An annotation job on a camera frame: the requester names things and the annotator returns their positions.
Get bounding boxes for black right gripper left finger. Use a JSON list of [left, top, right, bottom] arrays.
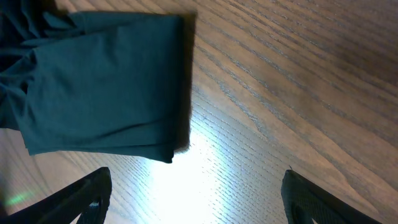
[[1, 167, 112, 224]]

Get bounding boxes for black leggings with orange waistband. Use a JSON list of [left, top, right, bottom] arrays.
[[1, 1, 185, 163]]

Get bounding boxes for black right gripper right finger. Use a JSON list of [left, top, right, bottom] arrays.
[[281, 170, 380, 224]]

